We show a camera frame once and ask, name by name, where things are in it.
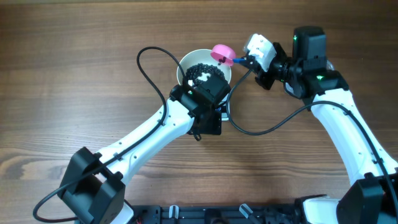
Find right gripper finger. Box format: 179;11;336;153
245;62;263;75
239;55;254;64

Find pink scoop blue handle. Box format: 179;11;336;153
210;44;246;67

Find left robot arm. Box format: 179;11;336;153
57;75;231;223

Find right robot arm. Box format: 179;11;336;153
243;26;397;223

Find white digital kitchen scale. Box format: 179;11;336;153
216;100;229;121

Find white bowl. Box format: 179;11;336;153
180;49;231;83

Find black beans in bowl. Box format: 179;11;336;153
185;63;225;81

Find clear plastic container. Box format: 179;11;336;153
326;60;335;70

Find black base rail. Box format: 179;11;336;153
130;203;352;224

